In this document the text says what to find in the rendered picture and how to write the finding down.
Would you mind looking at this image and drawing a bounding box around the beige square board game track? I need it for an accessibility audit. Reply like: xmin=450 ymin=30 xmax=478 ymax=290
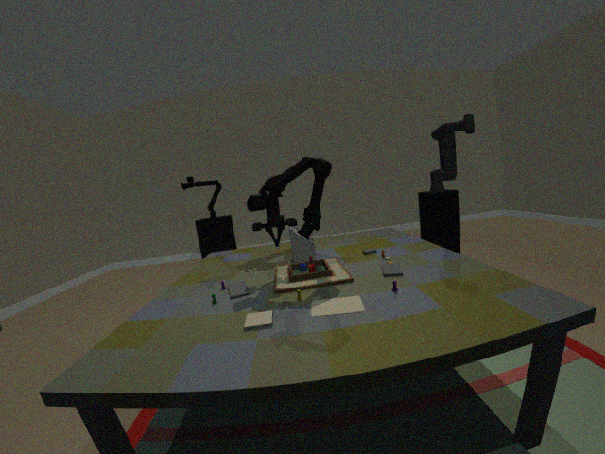
xmin=273 ymin=258 xmax=354 ymax=294

